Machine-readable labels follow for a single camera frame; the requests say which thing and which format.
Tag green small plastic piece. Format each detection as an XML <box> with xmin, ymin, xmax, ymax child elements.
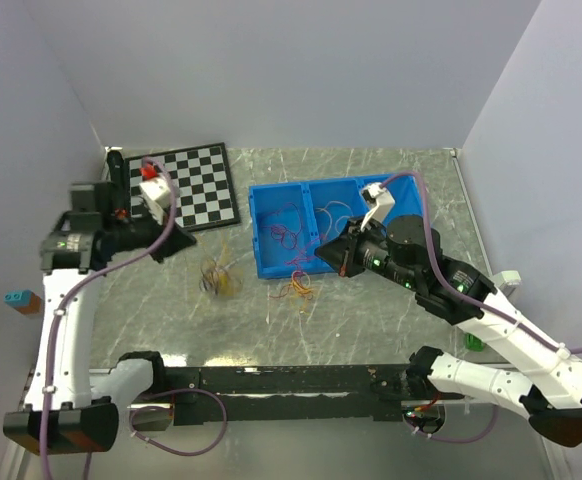
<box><xmin>464</xmin><ymin>333</ymin><xmax>485</xmax><ymax>352</ymax></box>

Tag red wire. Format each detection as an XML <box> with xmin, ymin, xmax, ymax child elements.
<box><xmin>260</xmin><ymin>199</ymin><xmax>312</xmax><ymax>266</ymax></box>

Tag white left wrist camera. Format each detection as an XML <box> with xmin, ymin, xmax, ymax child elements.
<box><xmin>140</xmin><ymin>163</ymin><xmax>171</xmax><ymax>225</ymax></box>

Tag black white chessboard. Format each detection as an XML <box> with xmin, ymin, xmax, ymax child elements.
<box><xmin>151</xmin><ymin>143</ymin><xmax>241</xmax><ymax>232</ymax></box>

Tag coloured wire bundle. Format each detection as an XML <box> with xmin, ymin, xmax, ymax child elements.
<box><xmin>198</xmin><ymin>232</ymin><xmax>245</xmax><ymax>299</ymax></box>

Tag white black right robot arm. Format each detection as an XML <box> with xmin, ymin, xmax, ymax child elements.
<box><xmin>315</xmin><ymin>215</ymin><xmax>582</xmax><ymax>448</ymax></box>

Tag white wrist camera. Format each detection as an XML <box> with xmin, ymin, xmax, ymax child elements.
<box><xmin>360</xmin><ymin>182</ymin><xmax>395</xmax><ymax>231</ymax></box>
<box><xmin>140</xmin><ymin>163</ymin><xmax>171</xmax><ymax>225</ymax></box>

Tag blue three-compartment plastic bin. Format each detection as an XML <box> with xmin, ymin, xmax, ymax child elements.
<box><xmin>248</xmin><ymin>171</ymin><xmax>435</xmax><ymax>280</ymax></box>

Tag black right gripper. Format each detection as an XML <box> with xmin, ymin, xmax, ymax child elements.
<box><xmin>315</xmin><ymin>215</ymin><xmax>422</xmax><ymax>291</ymax></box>

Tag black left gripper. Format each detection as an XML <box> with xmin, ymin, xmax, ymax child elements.
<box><xmin>103</xmin><ymin>200</ymin><xmax>197</xmax><ymax>264</ymax></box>

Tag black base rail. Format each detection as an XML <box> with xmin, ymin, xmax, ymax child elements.
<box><xmin>108</xmin><ymin>364</ymin><xmax>467</xmax><ymax>427</ymax></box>

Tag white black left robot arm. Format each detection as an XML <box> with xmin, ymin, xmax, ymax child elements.
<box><xmin>3</xmin><ymin>175</ymin><xmax>196</xmax><ymax>455</ymax></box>

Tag blue orange toy block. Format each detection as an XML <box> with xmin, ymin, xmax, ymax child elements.
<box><xmin>4</xmin><ymin>290</ymin><xmax>42</xmax><ymax>316</ymax></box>

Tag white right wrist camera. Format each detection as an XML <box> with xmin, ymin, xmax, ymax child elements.
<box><xmin>360</xmin><ymin>182</ymin><xmax>395</xmax><ymax>231</ymax></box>

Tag white grey stand device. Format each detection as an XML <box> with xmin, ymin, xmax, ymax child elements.
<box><xmin>490</xmin><ymin>270</ymin><xmax>522</xmax><ymax>291</ymax></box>

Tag black marker orange cap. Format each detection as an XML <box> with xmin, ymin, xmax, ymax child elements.
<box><xmin>106</xmin><ymin>148</ymin><xmax>129</xmax><ymax>219</ymax></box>

